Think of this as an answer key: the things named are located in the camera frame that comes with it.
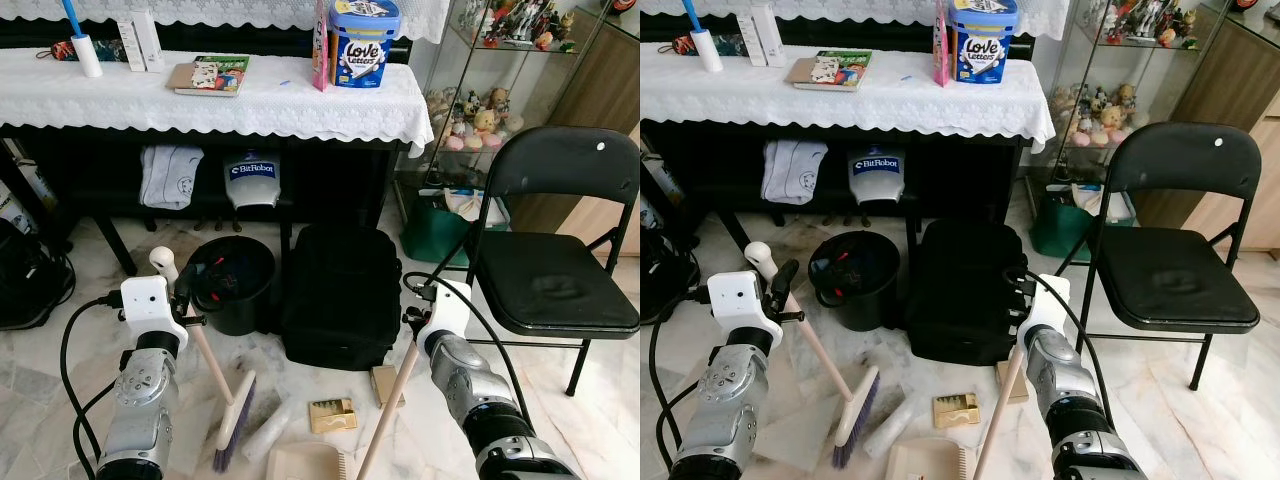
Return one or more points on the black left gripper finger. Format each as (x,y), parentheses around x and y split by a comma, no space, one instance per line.
(789,276)
(181,284)
(194,279)
(772,282)

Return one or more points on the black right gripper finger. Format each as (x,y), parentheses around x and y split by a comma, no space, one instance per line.
(1016,327)
(414,323)

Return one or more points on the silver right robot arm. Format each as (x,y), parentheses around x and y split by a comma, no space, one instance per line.
(1075,395)
(480,400)

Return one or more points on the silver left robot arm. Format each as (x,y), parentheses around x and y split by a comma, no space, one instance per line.
(140,400)
(720,400)

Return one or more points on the small brown cardboard piece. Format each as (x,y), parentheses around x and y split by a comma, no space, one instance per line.
(1003,375)
(385,385)

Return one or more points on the black lined waste bin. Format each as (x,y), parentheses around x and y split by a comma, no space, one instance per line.
(860,305)
(240,310)

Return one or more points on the black suitcase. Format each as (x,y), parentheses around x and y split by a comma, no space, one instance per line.
(960,290)
(340,300)

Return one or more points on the green bag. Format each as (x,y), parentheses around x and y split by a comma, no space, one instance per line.
(1055,230)
(430,235)

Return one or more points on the small yellowish cardboard box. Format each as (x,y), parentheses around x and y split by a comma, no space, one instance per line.
(333,415)
(956,410)

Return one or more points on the grey folded shirt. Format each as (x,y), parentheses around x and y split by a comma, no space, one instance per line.
(793,170)
(170,175)

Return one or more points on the white blue BitRobot bag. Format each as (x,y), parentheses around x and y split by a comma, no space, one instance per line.
(252,185)
(876,180)

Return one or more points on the black folding chair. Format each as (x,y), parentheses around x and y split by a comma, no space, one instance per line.
(550,280)
(1170,275)

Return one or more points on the black table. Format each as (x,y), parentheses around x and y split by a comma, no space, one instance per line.
(950,180)
(330,180)

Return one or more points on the clear plastic bottle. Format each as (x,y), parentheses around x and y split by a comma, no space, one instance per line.
(890,428)
(265,432)

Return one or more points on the pink plush toy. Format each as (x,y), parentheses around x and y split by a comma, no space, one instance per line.
(457,141)
(1077,139)

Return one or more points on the beige plush bear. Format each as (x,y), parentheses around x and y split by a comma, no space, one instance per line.
(485,120)
(1110,117)

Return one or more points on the brown booklet with sticker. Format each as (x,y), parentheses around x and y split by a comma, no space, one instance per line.
(815,75)
(195,80)

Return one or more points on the green colourful book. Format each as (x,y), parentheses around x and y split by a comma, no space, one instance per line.
(855,66)
(232,72)

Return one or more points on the white upright carton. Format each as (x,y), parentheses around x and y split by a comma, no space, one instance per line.
(758,40)
(127,45)
(775,35)
(150,40)

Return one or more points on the blue Love Letters tin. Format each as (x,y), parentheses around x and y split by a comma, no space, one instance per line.
(982,50)
(362,55)

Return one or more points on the dark folded umbrella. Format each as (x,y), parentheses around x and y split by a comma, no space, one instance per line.
(688,45)
(58,50)

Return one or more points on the pink box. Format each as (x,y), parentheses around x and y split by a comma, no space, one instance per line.
(941,45)
(320,50)

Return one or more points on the glass display cabinet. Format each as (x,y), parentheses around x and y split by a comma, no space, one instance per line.
(1150,60)
(530,60)

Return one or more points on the light wood panel wardrobe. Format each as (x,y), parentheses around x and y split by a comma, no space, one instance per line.
(615,70)
(1250,90)

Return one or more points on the white lace cover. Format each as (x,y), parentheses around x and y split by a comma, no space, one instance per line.
(860,10)
(250,12)

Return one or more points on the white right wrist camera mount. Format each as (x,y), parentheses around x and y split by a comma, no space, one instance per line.
(1050,300)
(450,305)

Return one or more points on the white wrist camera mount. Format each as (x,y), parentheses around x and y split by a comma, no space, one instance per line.
(150,300)
(450,305)
(1050,300)
(738,295)

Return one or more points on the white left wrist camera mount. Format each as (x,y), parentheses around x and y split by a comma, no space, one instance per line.
(150,300)
(738,295)

